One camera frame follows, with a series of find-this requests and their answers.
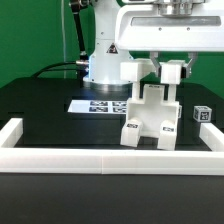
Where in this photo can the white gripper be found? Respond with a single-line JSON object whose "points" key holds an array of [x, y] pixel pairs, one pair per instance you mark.
{"points": [[171, 25]]}

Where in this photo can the white chair back frame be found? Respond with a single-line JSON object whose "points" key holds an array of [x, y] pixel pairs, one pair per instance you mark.
{"points": [[137, 69]]}

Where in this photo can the white chair seat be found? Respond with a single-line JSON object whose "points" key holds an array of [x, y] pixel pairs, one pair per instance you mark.
{"points": [[153, 115]]}

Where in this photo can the white tagged cube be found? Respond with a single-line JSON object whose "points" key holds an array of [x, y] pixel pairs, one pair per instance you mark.
{"points": [[202, 113]]}

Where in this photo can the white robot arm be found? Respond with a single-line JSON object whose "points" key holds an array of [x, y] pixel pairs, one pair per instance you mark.
{"points": [[106, 58]]}

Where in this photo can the white U-shaped fence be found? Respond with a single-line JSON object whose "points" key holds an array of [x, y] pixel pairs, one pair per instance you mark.
{"points": [[94, 161]]}

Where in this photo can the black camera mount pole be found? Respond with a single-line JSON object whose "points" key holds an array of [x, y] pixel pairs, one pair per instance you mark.
{"points": [[76, 6]]}

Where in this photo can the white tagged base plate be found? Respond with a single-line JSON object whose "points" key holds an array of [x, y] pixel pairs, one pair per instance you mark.
{"points": [[97, 107]]}

